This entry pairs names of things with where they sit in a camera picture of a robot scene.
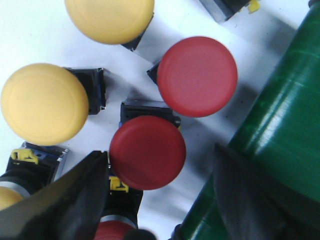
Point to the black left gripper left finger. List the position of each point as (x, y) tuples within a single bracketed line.
[(68, 209)]

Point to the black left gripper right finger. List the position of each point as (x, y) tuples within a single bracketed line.
[(255, 206)]

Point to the red mushroom push button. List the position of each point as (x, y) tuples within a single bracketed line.
[(120, 212), (147, 151), (196, 77)]

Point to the yellow mushroom push button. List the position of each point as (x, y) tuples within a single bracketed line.
[(112, 22), (30, 168), (222, 10), (46, 104)]

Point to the green conveyor belt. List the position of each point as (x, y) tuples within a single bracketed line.
[(281, 133)]

